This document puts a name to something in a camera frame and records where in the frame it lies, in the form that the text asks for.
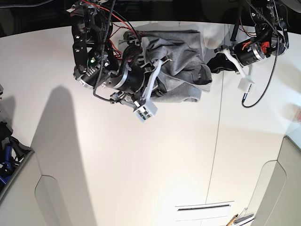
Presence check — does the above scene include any grey T-shirt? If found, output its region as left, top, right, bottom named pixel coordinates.
left=119, top=23, right=214, bottom=104

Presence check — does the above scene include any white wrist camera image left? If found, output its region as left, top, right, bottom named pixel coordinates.
left=134, top=99, right=158, bottom=122

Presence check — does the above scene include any yellow pencil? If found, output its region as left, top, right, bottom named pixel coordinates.
left=226, top=214, right=238, bottom=226

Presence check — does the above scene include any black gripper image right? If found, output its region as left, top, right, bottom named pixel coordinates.
left=206, top=40, right=270, bottom=74

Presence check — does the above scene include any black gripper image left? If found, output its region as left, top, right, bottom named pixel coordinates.
left=94, top=56, right=172, bottom=106

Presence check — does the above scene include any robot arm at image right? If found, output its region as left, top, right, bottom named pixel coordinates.
left=207, top=0, right=289, bottom=82

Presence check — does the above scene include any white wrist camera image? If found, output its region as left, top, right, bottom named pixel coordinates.
left=238, top=78, right=255, bottom=93
left=134, top=99, right=158, bottom=122

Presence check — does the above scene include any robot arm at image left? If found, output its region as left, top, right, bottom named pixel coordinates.
left=68, top=0, right=167, bottom=108

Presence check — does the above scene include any blue and black clutter left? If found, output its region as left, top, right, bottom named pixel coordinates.
left=0, top=121, right=32, bottom=189

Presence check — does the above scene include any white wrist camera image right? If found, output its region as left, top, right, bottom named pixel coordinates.
left=238, top=78, right=255, bottom=93

